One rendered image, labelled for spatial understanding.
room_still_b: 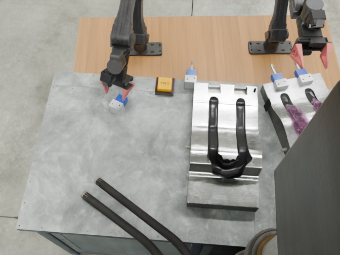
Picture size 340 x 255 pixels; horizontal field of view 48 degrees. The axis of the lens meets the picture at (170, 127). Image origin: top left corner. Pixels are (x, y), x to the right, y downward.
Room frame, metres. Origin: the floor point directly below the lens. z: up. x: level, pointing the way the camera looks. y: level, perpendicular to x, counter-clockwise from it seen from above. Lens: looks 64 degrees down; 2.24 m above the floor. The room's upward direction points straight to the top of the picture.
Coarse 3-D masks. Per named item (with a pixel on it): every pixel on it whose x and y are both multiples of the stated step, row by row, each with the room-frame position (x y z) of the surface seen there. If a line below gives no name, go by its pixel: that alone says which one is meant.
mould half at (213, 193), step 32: (224, 96) 0.80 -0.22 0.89; (256, 96) 0.80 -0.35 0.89; (192, 128) 0.66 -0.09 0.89; (224, 128) 0.66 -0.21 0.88; (256, 128) 0.66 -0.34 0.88; (192, 160) 0.51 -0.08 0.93; (256, 160) 0.51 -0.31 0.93; (192, 192) 0.41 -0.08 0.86; (224, 192) 0.41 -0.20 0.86; (256, 192) 0.41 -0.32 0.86
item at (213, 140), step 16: (208, 112) 0.73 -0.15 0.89; (240, 112) 0.73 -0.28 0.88; (208, 128) 0.66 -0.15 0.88; (240, 128) 0.66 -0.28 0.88; (208, 144) 0.57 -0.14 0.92; (240, 144) 0.58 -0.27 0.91; (224, 160) 0.50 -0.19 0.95; (240, 160) 0.52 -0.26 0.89; (224, 176) 0.46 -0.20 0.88; (240, 176) 0.46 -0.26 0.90
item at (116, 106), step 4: (120, 96) 0.83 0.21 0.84; (112, 100) 0.80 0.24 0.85; (116, 100) 0.81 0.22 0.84; (120, 100) 0.81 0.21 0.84; (124, 100) 0.81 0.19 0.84; (112, 104) 0.78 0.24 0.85; (116, 104) 0.78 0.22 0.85; (120, 104) 0.78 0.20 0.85; (124, 104) 0.80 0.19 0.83; (112, 108) 0.77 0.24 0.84; (116, 108) 0.77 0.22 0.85; (120, 108) 0.77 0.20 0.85; (112, 112) 0.77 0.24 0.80; (116, 112) 0.76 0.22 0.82; (120, 112) 0.76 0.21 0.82
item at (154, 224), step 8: (96, 184) 0.45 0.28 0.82; (104, 184) 0.45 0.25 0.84; (112, 192) 0.41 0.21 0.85; (120, 200) 0.38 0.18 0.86; (128, 200) 0.38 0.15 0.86; (128, 208) 0.35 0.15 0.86; (136, 208) 0.34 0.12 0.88; (144, 216) 0.32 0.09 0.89; (152, 224) 0.29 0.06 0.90; (160, 224) 0.28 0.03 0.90; (160, 232) 0.26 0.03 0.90; (168, 232) 0.25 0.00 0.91
